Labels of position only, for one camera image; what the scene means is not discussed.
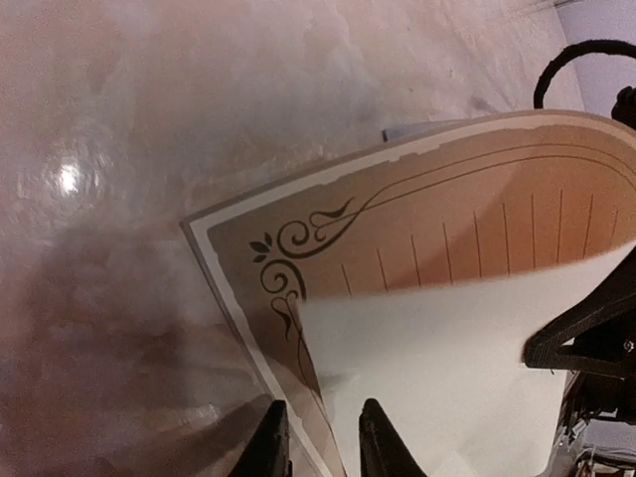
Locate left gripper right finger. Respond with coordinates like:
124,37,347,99
359,398,426,477

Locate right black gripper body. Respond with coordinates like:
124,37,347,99
565,327,635,422

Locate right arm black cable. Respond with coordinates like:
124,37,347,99
532,38,636,110

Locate grey envelope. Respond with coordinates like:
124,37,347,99
382,121,447,142

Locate beige letter paper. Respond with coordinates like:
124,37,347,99
184,110,635,476

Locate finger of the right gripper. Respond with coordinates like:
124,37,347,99
524,251,635,371

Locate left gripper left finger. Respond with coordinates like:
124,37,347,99
233,399,293,477

